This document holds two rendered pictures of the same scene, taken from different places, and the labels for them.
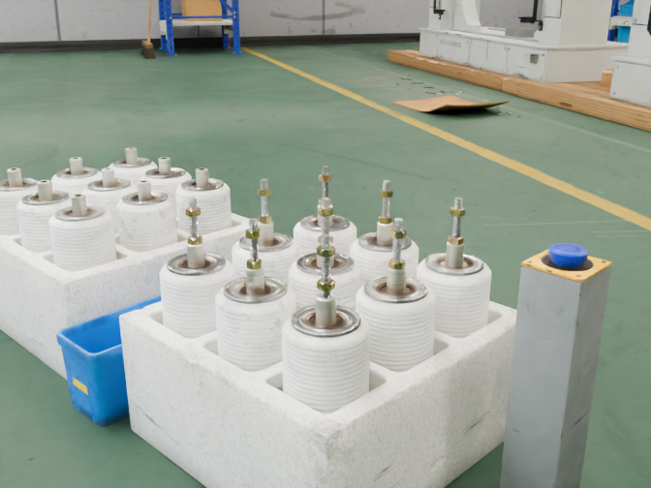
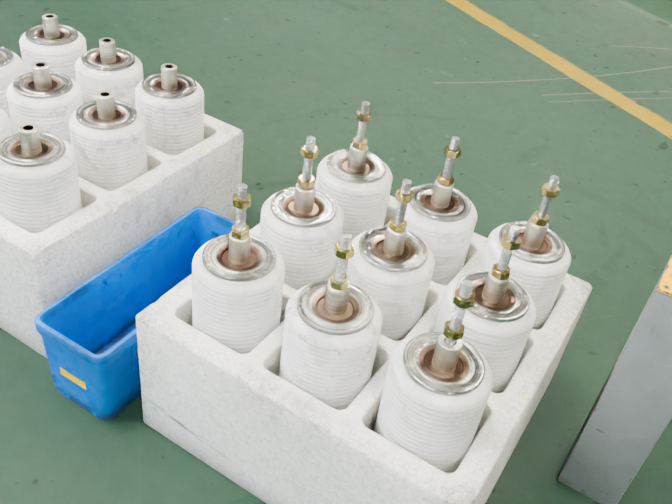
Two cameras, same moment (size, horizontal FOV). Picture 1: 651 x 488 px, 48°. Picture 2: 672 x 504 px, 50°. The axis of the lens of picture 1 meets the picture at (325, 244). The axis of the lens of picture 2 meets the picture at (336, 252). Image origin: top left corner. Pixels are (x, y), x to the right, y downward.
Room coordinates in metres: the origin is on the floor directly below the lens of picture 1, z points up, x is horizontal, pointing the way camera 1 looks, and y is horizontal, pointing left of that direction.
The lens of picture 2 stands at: (0.30, 0.25, 0.73)
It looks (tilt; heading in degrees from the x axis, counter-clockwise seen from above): 38 degrees down; 342
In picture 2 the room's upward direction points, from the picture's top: 9 degrees clockwise
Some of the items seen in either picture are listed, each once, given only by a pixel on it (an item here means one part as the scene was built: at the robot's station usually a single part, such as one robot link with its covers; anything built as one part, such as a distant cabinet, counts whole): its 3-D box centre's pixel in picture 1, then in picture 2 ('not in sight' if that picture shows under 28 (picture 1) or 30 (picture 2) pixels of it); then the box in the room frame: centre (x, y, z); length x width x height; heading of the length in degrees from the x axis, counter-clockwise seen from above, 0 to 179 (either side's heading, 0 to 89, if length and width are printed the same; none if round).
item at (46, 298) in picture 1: (117, 269); (57, 184); (1.27, 0.39, 0.09); 0.39 x 0.39 x 0.18; 45
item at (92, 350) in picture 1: (165, 346); (157, 307); (1.02, 0.25, 0.06); 0.30 x 0.11 x 0.12; 136
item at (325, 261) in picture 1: (325, 268); (458, 315); (0.71, 0.00, 0.31); 0.01 x 0.01 x 0.08
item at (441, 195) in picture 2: (385, 233); (441, 193); (0.96, -0.08, 0.26); 0.02 x 0.02 x 0.03
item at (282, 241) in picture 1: (265, 242); (303, 207); (0.96, 0.08, 0.25); 0.08 x 0.08 x 0.01
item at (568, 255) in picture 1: (567, 257); not in sight; (0.73, -0.26, 0.32); 0.04 x 0.04 x 0.02
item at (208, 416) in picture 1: (325, 374); (371, 352); (0.88, 0.00, 0.09); 0.39 x 0.39 x 0.18; 45
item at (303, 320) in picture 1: (325, 320); (443, 363); (0.71, 0.00, 0.25); 0.08 x 0.08 x 0.01
